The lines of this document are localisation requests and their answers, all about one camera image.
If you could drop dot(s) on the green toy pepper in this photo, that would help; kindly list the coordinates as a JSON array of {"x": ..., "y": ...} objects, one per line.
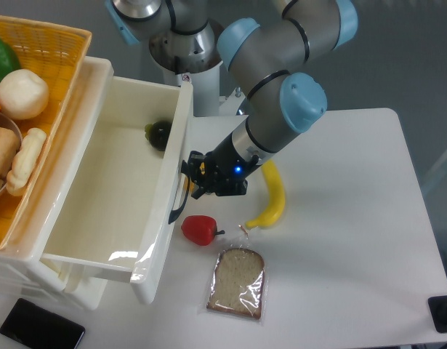
[{"x": 9, "y": 61}]

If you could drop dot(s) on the metal bowl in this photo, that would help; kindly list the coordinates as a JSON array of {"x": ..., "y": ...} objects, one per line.
[{"x": 7, "y": 123}]

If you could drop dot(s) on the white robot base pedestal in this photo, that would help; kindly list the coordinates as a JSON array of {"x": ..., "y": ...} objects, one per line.
[{"x": 205, "y": 87}]

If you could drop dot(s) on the black smartphone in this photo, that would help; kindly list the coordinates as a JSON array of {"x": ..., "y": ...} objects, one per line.
[{"x": 35, "y": 327}]

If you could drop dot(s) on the yellow toy banana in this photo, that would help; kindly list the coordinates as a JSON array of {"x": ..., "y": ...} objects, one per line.
[{"x": 276, "y": 198}]

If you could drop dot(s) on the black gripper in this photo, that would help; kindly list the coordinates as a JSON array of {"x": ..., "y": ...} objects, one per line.
[{"x": 222, "y": 171}]

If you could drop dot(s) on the bagged bread slice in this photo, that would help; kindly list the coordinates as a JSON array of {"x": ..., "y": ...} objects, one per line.
[{"x": 237, "y": 284}]

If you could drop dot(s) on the yellow toy bell pepper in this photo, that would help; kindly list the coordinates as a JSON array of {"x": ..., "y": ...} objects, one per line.
[{"x": 189, "y": 186}]

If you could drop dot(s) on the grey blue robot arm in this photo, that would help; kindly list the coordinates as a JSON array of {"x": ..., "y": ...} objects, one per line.
[{"x": 265, "y": 62}]

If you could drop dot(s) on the brown toy potato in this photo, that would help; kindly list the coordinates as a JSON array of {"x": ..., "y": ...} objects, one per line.
[{"x": 9, "y": 145}]

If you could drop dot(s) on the red toy bell pepper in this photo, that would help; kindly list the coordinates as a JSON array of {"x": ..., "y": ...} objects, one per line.
[{"x": 200, "y": 229}]

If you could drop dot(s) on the black object at edge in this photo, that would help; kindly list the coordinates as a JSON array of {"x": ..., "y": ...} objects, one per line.
[{"x": 438, "y": 310}]

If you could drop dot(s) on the dark toy eggplant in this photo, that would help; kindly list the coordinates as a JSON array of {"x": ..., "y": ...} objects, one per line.
[{"x": 157, "y": 134}]

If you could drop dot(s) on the white round bun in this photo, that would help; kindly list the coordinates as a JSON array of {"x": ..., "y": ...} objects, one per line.
[{"x": 23, "y": 95}]

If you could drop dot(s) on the white drawer cabinet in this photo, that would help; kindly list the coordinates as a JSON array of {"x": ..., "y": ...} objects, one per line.
[{"x": 24, "y": 270}]

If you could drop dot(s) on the white drawer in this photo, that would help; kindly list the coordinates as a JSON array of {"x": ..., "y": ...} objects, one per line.
[{"x": 115, "y": 219}]

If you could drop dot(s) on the beige toy bread roll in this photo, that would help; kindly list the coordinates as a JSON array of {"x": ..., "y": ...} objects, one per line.
[{"x": 24, "y": 161}]

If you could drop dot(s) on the orange wicker basket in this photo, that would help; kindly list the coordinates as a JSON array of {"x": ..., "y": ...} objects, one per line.
[{"x": 55, "y": 53}]

